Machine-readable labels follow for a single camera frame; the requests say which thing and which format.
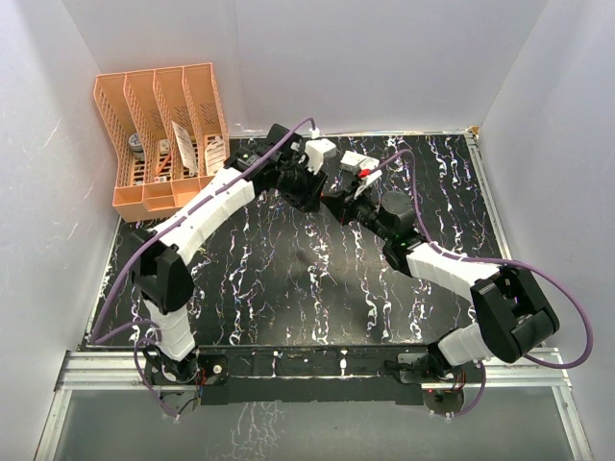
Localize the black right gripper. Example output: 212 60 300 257
321 181 394 243

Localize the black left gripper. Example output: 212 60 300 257
275 158 327 213

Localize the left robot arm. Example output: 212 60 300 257
130 124 336 383

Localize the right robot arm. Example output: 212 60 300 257
321 191 559 381

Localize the white cardboard box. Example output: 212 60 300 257
339 151 379 176

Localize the white pouch in organizer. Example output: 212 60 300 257
205 136 227 176

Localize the white packet in organizer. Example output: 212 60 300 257
172 121 198 176

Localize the orange plastic file organizer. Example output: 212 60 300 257
93 62 230 223

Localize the round tin in organizer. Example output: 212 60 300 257
128 133 144 155

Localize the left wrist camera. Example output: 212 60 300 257
305 138 336 175

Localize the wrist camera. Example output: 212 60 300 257
354 169 382 200
305 138 336 175

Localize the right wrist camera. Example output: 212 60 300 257
354 169 382 200

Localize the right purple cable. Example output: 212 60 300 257
369 149 595 419

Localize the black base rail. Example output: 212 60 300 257
143 343 486 407

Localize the aluminium frame rail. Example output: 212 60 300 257
36 349 593 460

